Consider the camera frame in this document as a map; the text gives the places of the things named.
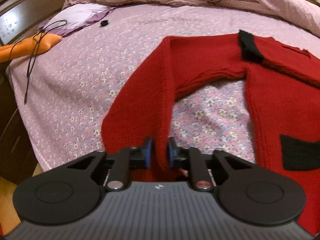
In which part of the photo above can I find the dark wooden headboard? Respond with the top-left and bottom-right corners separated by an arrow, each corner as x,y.
1,0 -> 65,46

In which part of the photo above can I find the purple pillow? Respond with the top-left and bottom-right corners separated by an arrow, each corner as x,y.
37,3 -> 115,37

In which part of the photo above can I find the orange white plush toy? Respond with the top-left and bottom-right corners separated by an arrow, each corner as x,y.
0,33 -> 62,63

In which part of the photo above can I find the pink floral bed sheet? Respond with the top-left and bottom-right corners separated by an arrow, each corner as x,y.
10,4 -> 319,171

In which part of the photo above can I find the red knit cardigan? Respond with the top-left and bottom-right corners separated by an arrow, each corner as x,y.
101,31 -> 319,234

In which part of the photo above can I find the black cord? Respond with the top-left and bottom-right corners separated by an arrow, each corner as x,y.
9,19 -> 68,105

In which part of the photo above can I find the small black clip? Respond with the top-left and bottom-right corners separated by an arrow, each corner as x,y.
100,20 -> 108,27

